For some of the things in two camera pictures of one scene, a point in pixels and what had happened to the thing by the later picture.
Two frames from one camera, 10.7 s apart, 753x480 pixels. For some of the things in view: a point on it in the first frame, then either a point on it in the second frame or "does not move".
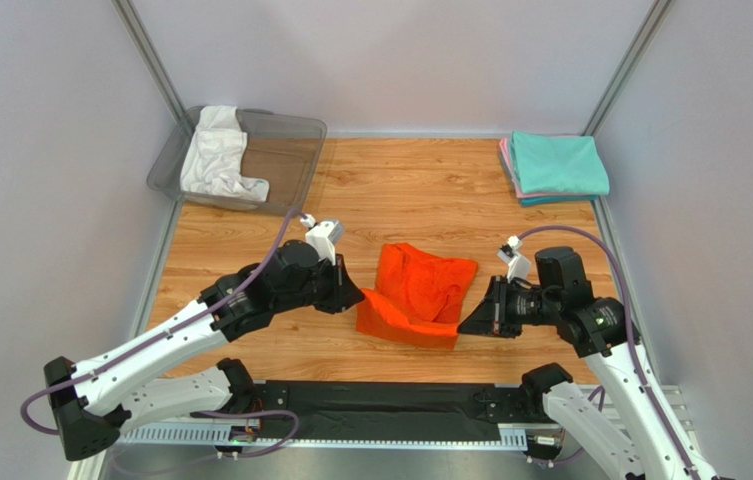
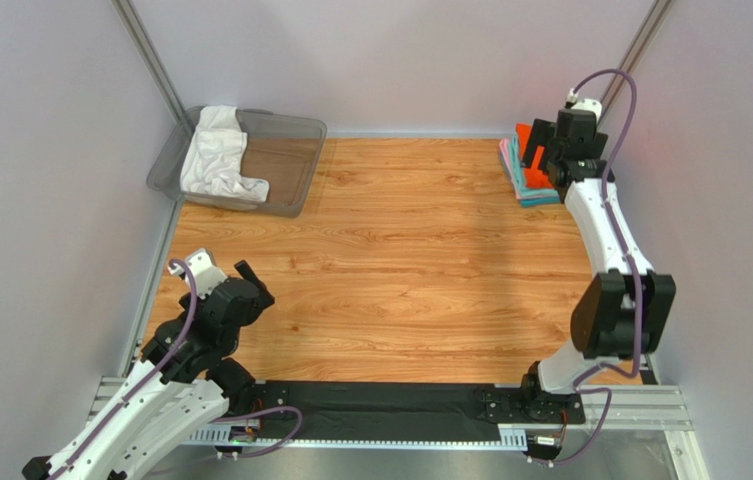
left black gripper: x=344 y=292 to x=242 y=266
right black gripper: x=495 y=309 to x=544 y=138
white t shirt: x=212 y=160 does not move
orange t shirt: x=417 y=298 to x=535 y=178
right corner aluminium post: x=657 y=12 does not move
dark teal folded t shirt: x=560 y=200 does not move
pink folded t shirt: x=506 y=151 does not move
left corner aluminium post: x=149 y=57 does not move
